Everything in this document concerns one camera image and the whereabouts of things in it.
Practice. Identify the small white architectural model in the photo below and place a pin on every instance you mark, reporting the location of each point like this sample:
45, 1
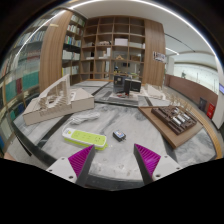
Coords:
154, 91

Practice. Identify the wall poster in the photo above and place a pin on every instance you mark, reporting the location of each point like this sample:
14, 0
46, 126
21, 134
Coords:
159, 57

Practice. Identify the long curved ceiling light strip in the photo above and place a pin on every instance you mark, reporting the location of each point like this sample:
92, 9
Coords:
196, 33

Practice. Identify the short ceiling light bar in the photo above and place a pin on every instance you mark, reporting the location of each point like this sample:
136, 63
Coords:
172, 51

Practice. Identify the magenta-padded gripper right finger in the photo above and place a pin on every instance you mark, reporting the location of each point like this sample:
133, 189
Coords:
150, 161

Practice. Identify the wall screen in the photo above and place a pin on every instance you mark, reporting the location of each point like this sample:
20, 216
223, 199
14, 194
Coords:
221, 88

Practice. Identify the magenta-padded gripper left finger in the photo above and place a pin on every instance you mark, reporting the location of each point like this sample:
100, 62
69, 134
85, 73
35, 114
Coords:
78, 163

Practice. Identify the green and white power strip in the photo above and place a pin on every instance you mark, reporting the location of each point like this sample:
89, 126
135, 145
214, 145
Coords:
85, 137

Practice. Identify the small black charger block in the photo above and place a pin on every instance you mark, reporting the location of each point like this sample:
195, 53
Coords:
118, 135

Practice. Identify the dark brown architectural model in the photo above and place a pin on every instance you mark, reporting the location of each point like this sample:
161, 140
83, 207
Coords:
170, 118

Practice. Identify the grey model base slab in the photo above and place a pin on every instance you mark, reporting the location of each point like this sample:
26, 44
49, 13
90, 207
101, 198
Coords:
128, 99

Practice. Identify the wooden grid shelf unit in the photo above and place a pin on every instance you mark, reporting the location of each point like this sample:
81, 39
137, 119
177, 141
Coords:
100, 33

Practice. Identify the bookshelf full of books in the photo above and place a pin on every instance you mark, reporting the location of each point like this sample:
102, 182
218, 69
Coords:
26, 80

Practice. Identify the flat wooden model board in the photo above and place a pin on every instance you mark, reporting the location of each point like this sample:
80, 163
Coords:
166, 132

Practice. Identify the large white architectural model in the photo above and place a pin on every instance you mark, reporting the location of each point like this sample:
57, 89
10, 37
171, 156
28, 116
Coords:
60, 110

